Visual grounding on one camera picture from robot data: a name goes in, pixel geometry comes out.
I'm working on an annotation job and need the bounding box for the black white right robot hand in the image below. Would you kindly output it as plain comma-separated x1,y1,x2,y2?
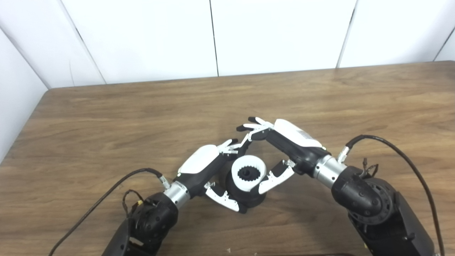
236,117,331,195

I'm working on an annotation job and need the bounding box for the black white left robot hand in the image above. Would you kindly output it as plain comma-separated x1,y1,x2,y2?
176,138,249,213

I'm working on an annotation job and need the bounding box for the white plastic ring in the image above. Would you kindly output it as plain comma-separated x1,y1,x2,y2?
231,155,267,192

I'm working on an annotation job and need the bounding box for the round black geared part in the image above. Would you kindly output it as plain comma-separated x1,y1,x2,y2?
225,166,267,214

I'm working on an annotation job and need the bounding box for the thin right arm wire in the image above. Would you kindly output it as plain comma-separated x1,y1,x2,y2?
360,158,379,178

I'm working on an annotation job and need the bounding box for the thin arm wire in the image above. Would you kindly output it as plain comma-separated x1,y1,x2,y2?
122,190,150,218
360,158,379,178

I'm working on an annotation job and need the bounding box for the thin left arm wire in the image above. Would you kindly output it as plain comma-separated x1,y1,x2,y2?
122,190,150,218

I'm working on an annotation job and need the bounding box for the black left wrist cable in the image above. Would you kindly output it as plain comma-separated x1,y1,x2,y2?
48,168,171,256

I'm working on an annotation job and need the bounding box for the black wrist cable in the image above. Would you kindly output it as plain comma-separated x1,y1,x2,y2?
337,134,446,256
48,168,171,256

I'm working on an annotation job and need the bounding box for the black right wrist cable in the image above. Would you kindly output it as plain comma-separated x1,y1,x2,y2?
337,134,446,256

